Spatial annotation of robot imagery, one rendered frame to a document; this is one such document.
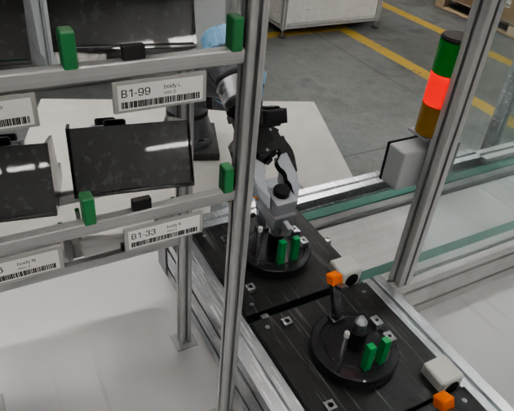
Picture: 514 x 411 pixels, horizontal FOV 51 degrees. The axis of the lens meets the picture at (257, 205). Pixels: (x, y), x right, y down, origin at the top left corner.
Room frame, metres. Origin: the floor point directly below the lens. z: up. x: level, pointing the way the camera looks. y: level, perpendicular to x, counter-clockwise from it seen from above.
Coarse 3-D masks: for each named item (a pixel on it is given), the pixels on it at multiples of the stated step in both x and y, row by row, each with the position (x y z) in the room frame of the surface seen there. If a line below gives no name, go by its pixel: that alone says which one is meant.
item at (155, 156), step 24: (168, 120) 0.63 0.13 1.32; (72, 144) 0.48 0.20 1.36; (96, 144) 0.49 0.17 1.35; (120, 144) 0.50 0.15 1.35; (144, 144) 0.51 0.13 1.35; (168, 144) 0.51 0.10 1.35; (72, 168) 0.47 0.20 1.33; (96, 168) 0.48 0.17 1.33; (120, 168) 0.49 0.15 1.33; (144, 168) 0.50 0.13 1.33; (168, 168) 0.50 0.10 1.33; (192, 168) 0.51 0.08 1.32; (96, 192) 0.47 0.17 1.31; (120, 192) 0.48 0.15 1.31
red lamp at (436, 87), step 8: (432, 72) 0.79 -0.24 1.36; (432, 80) 0.78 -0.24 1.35; (440, 80) 0.77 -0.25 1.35; (448, 80) 0.76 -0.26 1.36; (432, 88) 0.77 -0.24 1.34; (440, 88) 0.77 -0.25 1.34; (424, 96) 0.79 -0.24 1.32; (432, 96) 0.77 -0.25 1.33; (440, 96) 0.77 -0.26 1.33; (432, 104) 0.77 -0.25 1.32; (440, 104) 0.76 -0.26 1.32
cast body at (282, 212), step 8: (280, 184) 0.80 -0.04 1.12; (272, 192) 0.79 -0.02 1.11; (280, 192) 0.78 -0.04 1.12; (288, 192) 0.78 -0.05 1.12; (272, 200) 0.77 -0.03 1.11; (280, 200) 0.77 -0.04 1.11; (288, 200) 0.77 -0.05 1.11; (296, 200) 0.78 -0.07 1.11; (264, 208) 0.79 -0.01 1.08; (272, 208) 0.77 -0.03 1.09; (280, 208) 0.76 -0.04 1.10; (288, 208) 0.77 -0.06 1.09; (264, 216) 0.79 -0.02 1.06; (272, 216) 0.77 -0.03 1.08; (280, 216) 0.77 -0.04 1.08; (288, 216) 0.77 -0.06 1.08; (272, 224) 0.76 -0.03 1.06; (280, 224) 0.77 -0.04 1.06; (288, 224) 0.76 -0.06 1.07; (288, 232) 0.75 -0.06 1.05
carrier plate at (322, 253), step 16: (224, 224) 0.87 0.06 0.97; (256, 224) 0.88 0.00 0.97; (304, 224) 0.89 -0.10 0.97; (208, 240) 0.81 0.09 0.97; (320, 240) 0.85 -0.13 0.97; (208, 256) 0.76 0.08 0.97; (224, 256) 0.77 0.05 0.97; (320, 256) 0.80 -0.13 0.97; (336, 256) 0.80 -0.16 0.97; (224, 272) 0.72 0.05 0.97; (304, 272) 0.75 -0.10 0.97; (320, 272) 0.75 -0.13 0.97; (256, 288) 0.69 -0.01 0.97; (272, 288) 0.70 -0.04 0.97; (288, 288) 0.70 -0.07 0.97; (304, 288) 0.70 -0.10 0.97; (320, 288) 0.71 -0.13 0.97; (256, 304) 0.65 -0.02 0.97; (272, 304) 0.66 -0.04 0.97; (288, 304) 0.67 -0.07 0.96
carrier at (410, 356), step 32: (352, 288) 0.72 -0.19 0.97; (320, 320) 0.61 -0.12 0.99; (352, 320) 0.62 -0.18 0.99; (384, 320) 0.64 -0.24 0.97; (288, 352) 0.56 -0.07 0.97; (320, 352) 0.55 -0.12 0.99; (352, 352) 0.55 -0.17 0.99; (384, 352) 0.54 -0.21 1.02; (416, 352) 0.58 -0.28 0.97; (288, 384) 0.51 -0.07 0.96; (320, 384) 0.50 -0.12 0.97; (352, 384) 0.50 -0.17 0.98; (384, 384) 0.52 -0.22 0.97; (416, 384) 0.52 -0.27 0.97; (448, 384) 0.51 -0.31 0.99
